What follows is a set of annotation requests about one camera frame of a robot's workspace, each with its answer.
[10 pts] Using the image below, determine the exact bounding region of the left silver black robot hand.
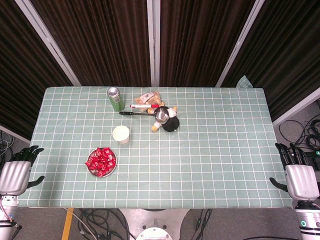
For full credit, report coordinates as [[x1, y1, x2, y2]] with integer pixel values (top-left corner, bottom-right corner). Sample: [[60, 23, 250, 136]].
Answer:
[[0, 145, 45, 196]]

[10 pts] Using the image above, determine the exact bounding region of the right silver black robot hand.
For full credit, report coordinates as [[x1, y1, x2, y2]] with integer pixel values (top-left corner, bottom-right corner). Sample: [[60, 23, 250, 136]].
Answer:
[[269, 142, 316, 201]]

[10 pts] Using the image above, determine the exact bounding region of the red candy pile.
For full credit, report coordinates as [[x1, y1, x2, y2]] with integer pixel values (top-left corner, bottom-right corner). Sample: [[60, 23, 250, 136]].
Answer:
[[84, 147, 117, 177]]

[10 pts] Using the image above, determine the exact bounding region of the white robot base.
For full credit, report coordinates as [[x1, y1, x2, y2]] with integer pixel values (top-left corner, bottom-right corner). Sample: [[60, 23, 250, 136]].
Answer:
[[119, 208, 191, 240]]

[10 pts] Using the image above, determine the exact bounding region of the white paper cup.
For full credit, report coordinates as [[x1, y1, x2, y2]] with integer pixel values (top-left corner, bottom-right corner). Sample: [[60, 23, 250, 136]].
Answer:
[[112, 125, 131, 145]]

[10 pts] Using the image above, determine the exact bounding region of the black numbered pedal strip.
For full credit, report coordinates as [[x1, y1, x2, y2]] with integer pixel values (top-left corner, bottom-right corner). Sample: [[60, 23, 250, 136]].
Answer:
[[301, 149, 320, 159]]

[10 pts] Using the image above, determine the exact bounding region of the green checked tablecloth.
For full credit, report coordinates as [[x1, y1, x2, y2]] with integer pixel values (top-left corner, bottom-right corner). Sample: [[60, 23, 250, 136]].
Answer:
[[18, 74, 294, 210]]

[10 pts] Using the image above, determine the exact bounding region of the dark brown partition screen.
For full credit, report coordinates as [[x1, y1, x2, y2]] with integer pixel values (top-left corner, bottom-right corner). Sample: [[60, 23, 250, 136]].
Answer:
[[152, 0, 265, 88], [14, 0, 154, 87], [216, 0, 320, 126], [0, 0, 81, 144]]

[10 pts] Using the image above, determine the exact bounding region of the green drink can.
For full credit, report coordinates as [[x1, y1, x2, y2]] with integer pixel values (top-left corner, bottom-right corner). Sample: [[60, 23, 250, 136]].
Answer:
[[107, 86, 125, 112]]

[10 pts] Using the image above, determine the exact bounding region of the black white penguin plush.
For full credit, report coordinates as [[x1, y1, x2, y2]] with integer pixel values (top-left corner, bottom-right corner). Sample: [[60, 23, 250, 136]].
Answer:
[[151, 105, 181, 133]]

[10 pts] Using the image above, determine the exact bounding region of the red white marker pen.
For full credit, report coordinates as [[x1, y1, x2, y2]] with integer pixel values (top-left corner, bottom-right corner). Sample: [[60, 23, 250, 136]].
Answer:
[[129, 104, 160, 109]]

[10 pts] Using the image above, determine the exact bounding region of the clear snack bag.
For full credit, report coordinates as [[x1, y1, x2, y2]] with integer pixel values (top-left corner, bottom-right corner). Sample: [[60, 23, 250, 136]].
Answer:
[[132, 91, 166, 113]]

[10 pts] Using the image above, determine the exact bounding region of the black floor cable bundle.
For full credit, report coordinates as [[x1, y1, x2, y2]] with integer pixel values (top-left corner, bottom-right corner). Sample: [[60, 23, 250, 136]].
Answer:
[[72, 208, 136, 240], [0, 129, 18, 173], [278, 98, 320, 152]]

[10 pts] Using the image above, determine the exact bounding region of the white floor cable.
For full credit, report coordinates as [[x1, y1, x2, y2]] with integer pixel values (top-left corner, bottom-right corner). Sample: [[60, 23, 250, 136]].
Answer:
[[65, 208, 94, 240]]

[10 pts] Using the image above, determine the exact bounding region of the black cable with inline switch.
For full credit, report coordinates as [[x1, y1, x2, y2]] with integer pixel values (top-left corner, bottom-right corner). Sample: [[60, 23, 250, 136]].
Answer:
[[193, 208, 213, 240]]

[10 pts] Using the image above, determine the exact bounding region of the steel ladle black handle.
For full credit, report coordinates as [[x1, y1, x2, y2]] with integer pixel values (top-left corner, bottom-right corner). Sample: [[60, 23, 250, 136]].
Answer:
[[119, 106, 171, 124]]

